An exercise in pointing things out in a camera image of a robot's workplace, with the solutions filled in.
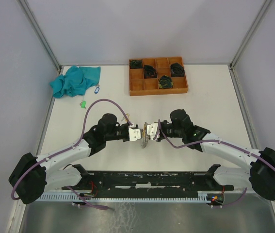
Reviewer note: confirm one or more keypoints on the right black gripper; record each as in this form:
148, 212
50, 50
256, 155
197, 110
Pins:
159, 139

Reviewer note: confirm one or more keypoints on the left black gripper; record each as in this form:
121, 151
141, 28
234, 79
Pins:
124, 140

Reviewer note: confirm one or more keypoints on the metal keyring organizer yellow handle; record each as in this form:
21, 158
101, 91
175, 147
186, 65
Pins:
145, 136

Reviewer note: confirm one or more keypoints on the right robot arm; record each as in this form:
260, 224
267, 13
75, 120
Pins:
255, 169

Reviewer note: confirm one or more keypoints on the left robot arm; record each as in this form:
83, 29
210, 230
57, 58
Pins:
33, 175

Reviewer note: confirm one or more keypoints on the key with yellow framed tag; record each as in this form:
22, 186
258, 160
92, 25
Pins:
126, 118

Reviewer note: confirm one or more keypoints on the rolled dark fabric green pattern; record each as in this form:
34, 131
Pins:
165, 82

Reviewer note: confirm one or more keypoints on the key with green tag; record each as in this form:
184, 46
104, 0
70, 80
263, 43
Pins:
83, 104

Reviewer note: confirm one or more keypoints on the wooden compartment tray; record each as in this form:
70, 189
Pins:
139, 86

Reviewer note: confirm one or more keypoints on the key with blue tag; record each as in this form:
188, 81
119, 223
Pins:
97, 89

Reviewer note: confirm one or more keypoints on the rolled dark fabric red pattern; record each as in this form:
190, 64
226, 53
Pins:
149, 72

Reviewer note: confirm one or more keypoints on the rolled dark fabric right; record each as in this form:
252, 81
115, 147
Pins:
177, 70

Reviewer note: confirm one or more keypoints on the teal cloth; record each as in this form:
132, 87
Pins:
75, 81

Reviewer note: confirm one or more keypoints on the rolled dark fabric far left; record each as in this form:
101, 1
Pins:
136, 64

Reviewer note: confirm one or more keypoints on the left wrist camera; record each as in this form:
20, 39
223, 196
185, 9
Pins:
135, 133

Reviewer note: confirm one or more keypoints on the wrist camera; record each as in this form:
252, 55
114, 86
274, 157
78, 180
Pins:
153, 131
135, 133

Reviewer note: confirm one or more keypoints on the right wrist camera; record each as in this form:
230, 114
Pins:
153, 131

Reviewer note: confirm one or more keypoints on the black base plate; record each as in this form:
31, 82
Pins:
146, 184

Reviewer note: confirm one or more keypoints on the white cable duct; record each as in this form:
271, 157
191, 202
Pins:
71, 197

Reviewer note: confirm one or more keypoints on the left aluminium frame post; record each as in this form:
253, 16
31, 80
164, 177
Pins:
39, 33

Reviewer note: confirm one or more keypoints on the aluminium frame post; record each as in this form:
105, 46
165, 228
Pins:
251, 32
39, 33

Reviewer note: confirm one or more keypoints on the right aluminium frame post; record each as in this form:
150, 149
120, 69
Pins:
251, 32

